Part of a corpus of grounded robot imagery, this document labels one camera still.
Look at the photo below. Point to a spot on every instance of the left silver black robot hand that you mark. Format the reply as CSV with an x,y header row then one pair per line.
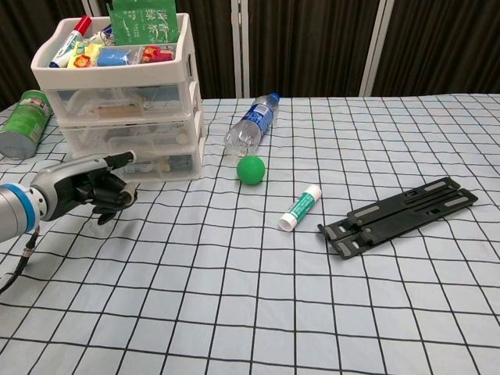
x,y
66,183

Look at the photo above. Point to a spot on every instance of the green white glue stick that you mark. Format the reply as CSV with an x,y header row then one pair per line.
x,y
300,208

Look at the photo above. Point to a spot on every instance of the green ball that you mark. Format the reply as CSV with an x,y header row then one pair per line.
x,y
251,169

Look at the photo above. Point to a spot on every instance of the red capped whiteboard marker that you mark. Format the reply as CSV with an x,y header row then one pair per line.
x,y
70,41

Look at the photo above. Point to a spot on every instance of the red snack packet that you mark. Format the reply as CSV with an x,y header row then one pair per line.
x,y
158,54

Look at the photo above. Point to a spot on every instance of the white plastic drawer unit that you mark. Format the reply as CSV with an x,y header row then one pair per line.
x,y
109,74

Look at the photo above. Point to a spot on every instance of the blue packet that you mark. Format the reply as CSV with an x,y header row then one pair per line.
x,y
113,56

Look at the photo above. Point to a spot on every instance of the black folding laptop stand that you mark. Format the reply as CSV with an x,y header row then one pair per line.
x,y
394,218

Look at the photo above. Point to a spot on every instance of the black folding screen white frame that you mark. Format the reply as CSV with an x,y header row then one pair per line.
x,y
312,47

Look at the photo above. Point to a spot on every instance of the clear drawer with small parts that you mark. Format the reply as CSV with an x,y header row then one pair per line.
x,y
172,168

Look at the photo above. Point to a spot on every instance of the wooden block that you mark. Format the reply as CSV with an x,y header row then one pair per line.
x,y
119,111

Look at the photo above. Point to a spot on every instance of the green chip can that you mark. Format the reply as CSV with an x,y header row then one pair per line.
x,y
23,121

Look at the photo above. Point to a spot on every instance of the yellow lion packet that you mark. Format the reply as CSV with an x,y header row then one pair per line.
x,y
84,58

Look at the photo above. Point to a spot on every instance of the clear drawer with die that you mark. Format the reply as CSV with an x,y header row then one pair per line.
x,y
117,133

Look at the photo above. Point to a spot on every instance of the clear bottle blue label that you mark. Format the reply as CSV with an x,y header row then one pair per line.
x,y
256,117

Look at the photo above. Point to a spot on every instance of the beige cork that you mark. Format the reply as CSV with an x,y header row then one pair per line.
x,y
181,139

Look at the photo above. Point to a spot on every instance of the clear drawer with wooden block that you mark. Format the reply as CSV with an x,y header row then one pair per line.
x,y
117,97

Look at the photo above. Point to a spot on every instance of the green tea packet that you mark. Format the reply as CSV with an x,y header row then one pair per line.
x,y
142,25
133,2

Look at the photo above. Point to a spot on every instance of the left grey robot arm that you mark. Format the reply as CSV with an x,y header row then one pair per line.
x,y
11,211

